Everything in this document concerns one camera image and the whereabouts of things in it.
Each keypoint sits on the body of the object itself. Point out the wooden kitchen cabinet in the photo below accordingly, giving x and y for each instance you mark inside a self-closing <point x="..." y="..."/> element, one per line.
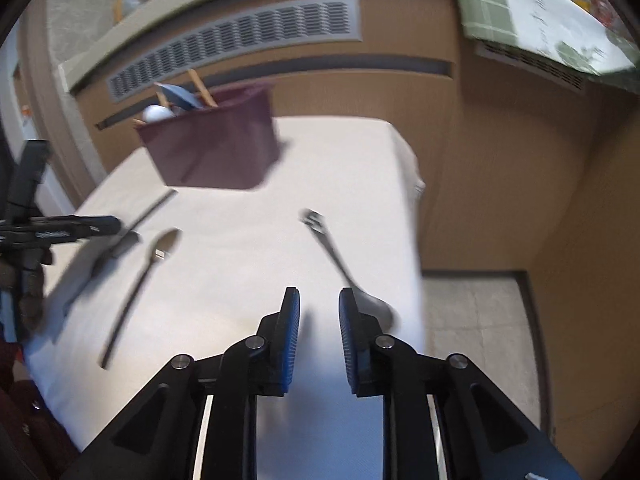
<point x="500" y="185"/>

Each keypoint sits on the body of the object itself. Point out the white tablecloth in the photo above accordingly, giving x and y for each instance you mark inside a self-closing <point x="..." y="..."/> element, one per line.
<point x="250" y="240"/>

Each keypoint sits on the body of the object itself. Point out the long grey vent grille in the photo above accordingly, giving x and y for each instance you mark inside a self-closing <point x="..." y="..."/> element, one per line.
<point x="240" y="40"/>

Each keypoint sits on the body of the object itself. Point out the maroon plastic utensil holder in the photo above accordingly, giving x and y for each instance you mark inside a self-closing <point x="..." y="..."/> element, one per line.
<point x="215" y="150"/>

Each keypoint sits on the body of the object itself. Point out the short grey vent grille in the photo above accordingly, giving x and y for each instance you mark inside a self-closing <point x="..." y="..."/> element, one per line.
<point x="535" y="67"/>

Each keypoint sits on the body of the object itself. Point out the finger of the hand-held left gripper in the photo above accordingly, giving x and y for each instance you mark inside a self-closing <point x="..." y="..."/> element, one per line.
<point x="85" y="226"/>

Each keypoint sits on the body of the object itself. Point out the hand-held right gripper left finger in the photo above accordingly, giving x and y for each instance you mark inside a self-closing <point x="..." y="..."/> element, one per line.
<point x="292" y="345"/>

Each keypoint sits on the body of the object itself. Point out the green checked towel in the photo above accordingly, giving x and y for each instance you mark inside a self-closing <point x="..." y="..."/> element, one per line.
<point x="480" y="5"/>

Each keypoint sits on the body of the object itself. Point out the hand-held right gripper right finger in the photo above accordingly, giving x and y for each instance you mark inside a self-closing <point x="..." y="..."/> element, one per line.
<point x="346" y="345"/>

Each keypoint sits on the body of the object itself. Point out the black chopstick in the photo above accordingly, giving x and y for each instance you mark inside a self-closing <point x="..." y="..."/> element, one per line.
<point x="152" y="210"/>

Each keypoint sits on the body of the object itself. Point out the blue rice paddle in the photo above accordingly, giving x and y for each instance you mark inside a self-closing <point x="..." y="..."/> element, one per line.
<point x="180" y="95"/>

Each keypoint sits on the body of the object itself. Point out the glass lid with yellow rim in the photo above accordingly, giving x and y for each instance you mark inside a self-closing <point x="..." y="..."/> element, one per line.
<point x="120" y="5"/>

